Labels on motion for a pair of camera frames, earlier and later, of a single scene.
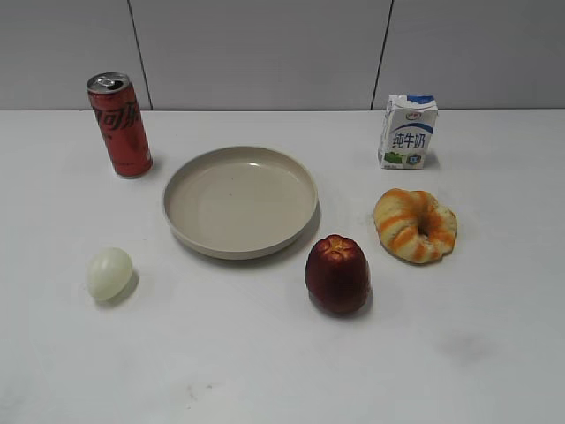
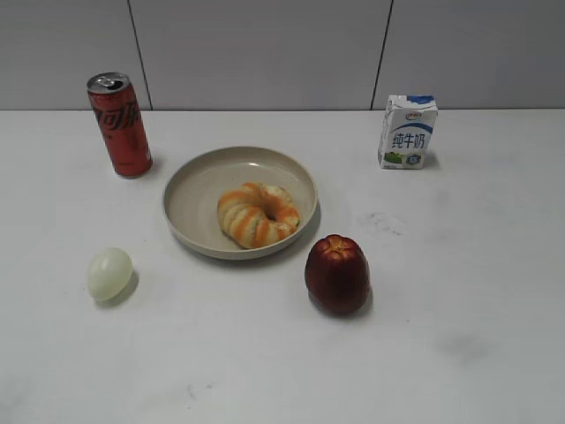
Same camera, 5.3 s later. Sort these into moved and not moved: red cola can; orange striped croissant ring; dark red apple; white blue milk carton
Moved: orange striped croissant ring
Not moved: red cola can; white blue milk carton; dark red apple
